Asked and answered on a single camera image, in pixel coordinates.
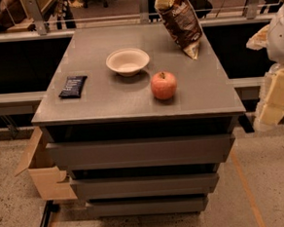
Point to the grey bottom drawer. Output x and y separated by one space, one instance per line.
147 206

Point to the grey drawer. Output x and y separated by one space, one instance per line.
147 186
147 206
140 153

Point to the grey top drawer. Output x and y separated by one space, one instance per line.
140 153

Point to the dark blue snack packet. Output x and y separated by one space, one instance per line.
73 87

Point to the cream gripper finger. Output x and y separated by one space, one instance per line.
270 109
258 40

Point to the open cardboard box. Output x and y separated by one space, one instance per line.
51 182

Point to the grey side shelf ledge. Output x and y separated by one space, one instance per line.
20 103

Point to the brown chip bag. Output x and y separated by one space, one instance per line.
180 20

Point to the grey middle drawer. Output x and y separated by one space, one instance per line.
147 186

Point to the red apple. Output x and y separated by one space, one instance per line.
163 85

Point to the metal railing with posts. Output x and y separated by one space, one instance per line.
47 18

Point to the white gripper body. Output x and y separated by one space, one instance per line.
281 40

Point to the white paper bowl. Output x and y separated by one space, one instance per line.
128 61

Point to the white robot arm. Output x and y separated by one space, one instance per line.
275 38

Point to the grey drawer cabinet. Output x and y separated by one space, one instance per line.
113 107

